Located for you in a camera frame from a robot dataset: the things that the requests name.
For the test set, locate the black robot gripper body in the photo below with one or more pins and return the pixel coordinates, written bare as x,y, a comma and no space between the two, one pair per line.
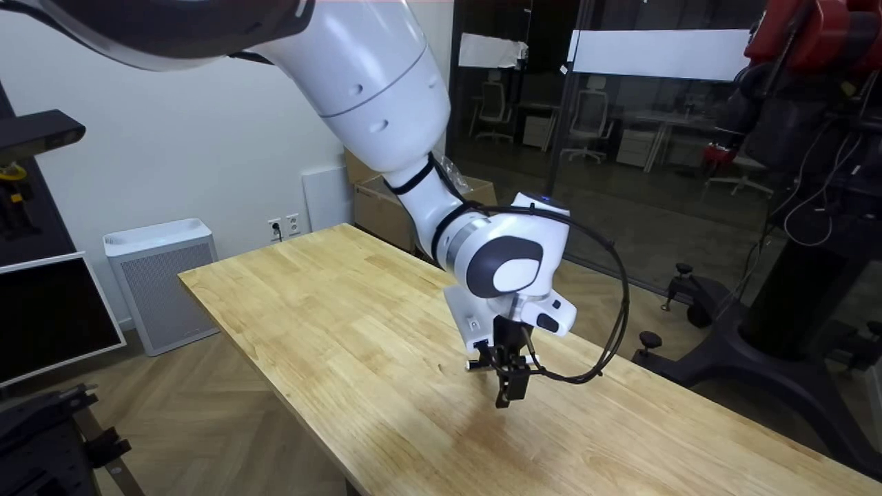
511,334

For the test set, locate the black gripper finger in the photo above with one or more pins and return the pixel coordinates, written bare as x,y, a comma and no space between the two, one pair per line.
505,384
520,377

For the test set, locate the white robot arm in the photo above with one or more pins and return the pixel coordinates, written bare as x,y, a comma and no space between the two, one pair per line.
366,83

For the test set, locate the grey office chair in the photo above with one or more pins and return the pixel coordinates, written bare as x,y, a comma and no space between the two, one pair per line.
496,111
588,126

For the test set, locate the white frosted glass strip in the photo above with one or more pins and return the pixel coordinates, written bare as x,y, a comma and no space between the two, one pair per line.
656,54
490,52

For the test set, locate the white air purifier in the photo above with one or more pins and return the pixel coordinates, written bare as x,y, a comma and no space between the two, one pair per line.
159,286

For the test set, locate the red robot machine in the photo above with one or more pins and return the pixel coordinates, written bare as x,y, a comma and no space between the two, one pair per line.
815,38

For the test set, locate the black tripod head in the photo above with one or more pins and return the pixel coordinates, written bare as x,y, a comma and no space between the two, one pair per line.
45,446

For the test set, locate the black computer monitor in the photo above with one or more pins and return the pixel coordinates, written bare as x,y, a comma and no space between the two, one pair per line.
45,322

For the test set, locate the black storage shelf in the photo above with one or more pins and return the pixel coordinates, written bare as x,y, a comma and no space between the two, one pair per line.
23,196

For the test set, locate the white wall panel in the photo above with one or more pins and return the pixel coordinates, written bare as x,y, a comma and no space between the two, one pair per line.
326,196

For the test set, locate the white wall outlet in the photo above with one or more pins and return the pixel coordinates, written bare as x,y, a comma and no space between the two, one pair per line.
285,225

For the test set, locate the black wheeled pedestal stand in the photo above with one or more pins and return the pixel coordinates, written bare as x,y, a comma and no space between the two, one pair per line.
795,312

